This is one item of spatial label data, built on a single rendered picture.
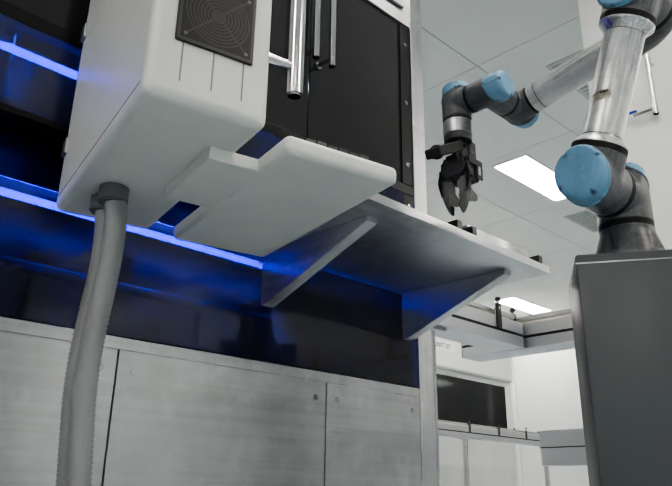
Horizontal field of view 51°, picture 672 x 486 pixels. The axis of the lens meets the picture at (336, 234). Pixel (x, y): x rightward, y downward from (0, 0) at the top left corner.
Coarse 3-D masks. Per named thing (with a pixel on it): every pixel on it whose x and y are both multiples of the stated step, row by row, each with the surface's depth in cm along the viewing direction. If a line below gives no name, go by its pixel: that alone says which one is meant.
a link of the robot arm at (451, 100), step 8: (456, 80) 183; (448, 88) 182; (456, 88) 181; (448, 96) 182; (456, 96) 180; (448, 104) 181; (456, 104) 180; (464, 104) 178; (448, 112) 180; (456, 112) 179; (464, 112) 179; (472, 112) 180
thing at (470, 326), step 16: (480, 304) 250; (496, 304) 251; (448, 320) 230; (464, 320) 236; (480, 320) 243; (496, 320) 250; (512, 320) 258; (448, 336) 243; (464, 336) 243; (480, 336) 242; (496, 336) 248; (512, 336) 255
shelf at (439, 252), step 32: (384, 224) 149; (416, 224) 149; (448, 224) 153; (352, 256) 169; (384, 256) 169; (416, 256) 168; (448, 256) 168; (480, 256) 168; (512, 256) 169; (384, 288) 195; (416, 288) 194
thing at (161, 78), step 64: (128, 0) 110; (192, 0) 97; (256, 0) 104; (128, 64) 100; (192, 64) 95; (256, 64) 101; (128, 128) 99; (192, 128) 99; (256, 128) 99; (64, 192) 124
